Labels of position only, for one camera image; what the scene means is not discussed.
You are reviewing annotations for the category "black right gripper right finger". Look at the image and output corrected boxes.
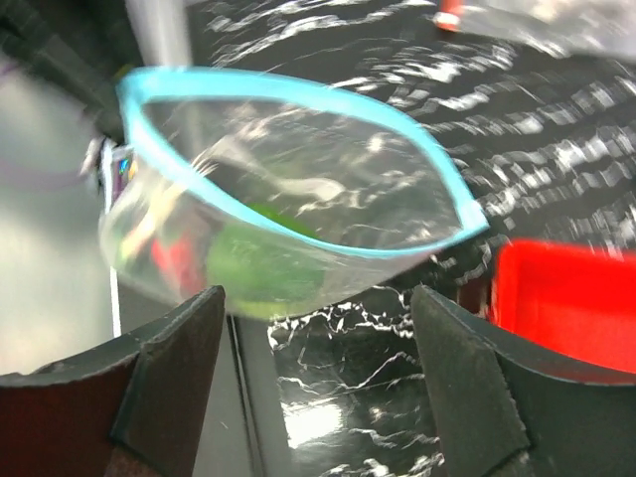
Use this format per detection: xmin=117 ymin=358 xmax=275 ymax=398
xmin=410 ymin=286 xmax=635 ymax=476

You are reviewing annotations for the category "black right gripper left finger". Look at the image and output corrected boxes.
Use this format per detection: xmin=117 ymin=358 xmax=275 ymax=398
xmin=1 ymin=286 xmax=226 ymax=476

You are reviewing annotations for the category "red chili pepper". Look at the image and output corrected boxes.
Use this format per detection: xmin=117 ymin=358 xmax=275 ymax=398
xmin=150 ymin=233 xmax=207 ymax=298

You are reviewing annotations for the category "red plastic tray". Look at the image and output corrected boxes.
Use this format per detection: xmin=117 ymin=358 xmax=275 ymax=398
xmin=491 ymin=239 xmax=635 ymax=373

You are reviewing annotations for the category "clear blue zip bag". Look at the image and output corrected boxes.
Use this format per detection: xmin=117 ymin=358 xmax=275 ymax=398
xmin=99 ymin=67 xmax=488 ymax=316

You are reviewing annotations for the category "pale green cabbage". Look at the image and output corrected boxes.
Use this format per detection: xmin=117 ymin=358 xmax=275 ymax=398
xmin=206 ymin=223 xmax=325 ymax=321

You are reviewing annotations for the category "large bag of chips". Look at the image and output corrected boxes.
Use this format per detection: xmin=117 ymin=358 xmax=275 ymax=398
xmin=433 ymin=0 xmax=635 ymax=61

